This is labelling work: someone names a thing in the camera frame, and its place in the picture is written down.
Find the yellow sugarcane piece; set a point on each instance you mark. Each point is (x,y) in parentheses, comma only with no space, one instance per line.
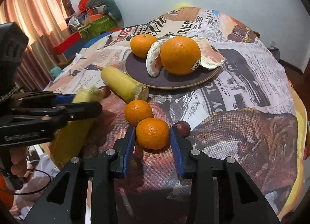
(123,85)
(69,140)

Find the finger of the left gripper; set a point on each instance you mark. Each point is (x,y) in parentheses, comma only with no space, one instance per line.
(42,98)
(68,112)

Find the large orange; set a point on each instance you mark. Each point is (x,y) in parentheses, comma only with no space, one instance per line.
(180,55)

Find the dark purple plate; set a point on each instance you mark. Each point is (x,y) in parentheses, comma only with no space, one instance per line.
(135,67)

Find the green storage box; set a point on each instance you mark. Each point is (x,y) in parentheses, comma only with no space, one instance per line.
(97,27)

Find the small mandarin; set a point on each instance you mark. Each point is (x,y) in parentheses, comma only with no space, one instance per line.
(152,133)
(136,111)

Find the red long box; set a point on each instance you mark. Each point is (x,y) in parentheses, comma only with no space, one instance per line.
(67,43)

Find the person's left hand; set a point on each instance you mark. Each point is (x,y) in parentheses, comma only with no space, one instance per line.
(19,161)

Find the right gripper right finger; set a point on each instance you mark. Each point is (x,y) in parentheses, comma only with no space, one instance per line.
(240,200)

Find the medium orange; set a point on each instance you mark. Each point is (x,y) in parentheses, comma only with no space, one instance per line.
(140,44)

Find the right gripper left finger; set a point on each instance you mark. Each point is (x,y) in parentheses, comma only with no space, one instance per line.
(64,200)

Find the yellow foam hoop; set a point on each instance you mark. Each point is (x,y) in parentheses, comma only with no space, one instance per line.
(182,5)

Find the newspaper print cloth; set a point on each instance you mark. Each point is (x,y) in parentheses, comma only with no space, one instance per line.
(248,110)

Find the red grape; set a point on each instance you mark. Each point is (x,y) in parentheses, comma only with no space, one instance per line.
(184,128)
(106,92)

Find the orange window curtain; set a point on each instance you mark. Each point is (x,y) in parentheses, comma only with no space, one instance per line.
(44,23)

